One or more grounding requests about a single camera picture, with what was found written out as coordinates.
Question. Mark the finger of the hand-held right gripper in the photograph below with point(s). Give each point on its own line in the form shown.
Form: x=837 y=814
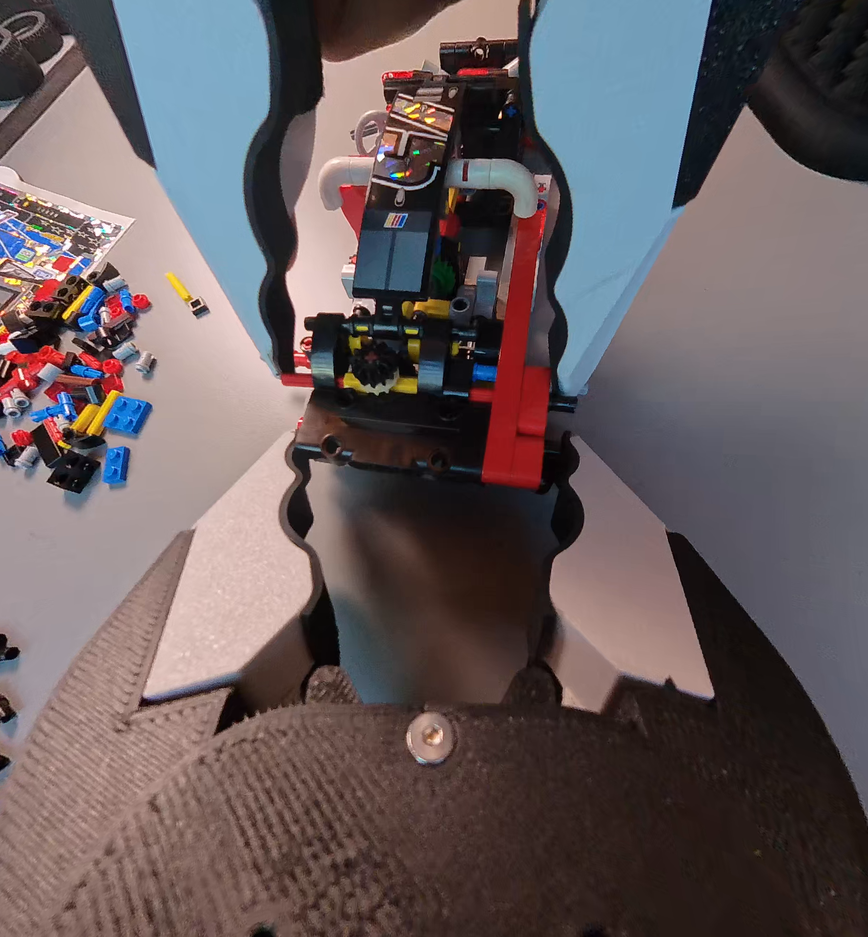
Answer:
x=617 y=146
x=200 y=110

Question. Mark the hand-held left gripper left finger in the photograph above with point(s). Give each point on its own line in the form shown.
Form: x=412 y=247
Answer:
x=236 y=585

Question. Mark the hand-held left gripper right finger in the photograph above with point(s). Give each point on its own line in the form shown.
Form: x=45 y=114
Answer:
x=624 y=585

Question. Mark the lego car chassis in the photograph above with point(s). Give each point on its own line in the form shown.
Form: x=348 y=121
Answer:
x=507 y=329

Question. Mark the black lego tyre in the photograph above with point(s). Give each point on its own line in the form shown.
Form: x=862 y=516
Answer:
x=6 y=69
x=46 y=29

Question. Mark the yellow lego axle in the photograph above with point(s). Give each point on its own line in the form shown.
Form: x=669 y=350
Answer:
x=178 y=285

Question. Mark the pile of mixed lego pieces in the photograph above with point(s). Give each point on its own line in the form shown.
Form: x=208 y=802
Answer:
x=60 y=366

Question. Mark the person's right hand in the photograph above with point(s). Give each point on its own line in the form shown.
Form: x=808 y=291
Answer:
x=405 y=26

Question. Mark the black chair armrest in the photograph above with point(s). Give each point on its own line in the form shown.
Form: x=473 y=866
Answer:
x=837 y=95

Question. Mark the holographic sticker sheet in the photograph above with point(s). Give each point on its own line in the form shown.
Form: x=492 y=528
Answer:
x=31 y=234

